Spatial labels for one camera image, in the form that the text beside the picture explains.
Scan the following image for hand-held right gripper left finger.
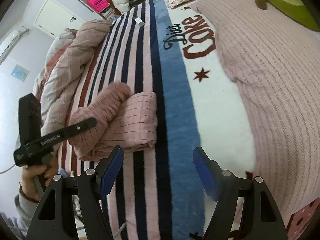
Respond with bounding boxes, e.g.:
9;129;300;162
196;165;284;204
25;145;125;240

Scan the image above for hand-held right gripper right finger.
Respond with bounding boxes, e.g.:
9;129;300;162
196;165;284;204
192;146;288;240

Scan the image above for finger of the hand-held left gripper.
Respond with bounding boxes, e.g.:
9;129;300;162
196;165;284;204
40;117;97;147

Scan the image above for pink checked pants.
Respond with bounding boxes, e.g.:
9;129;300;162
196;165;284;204
69;82;158;160

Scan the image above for person's left forearm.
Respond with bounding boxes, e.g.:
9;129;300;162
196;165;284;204
14;186;42;233

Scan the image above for person's left hand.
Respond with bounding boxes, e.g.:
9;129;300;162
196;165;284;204
20;159;59;202

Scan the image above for pastel striped duvet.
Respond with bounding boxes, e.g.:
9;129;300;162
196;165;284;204
34;19;113;135

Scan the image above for white air conditioner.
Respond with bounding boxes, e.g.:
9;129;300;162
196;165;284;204
0;29;32;64

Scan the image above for striped printed blanket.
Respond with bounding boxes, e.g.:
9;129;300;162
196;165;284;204
57;0;258;240

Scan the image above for white door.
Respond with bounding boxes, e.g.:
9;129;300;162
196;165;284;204
34;0;84;35

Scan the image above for dotted pink bed sheet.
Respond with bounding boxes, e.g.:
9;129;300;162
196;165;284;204
285;197;320;240

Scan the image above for pink bag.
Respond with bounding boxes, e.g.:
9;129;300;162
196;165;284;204
87;0;110;13

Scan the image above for white down jacket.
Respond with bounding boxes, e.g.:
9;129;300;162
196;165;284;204
111;0;130;13

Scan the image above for green avocado plush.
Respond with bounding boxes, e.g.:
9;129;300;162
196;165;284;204
236;0;313;32

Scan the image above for small wall poster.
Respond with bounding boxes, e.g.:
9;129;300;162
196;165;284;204
11;64;30;82

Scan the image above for white cable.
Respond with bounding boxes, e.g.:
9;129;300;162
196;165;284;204
113;220;128;240
0;164;17;174

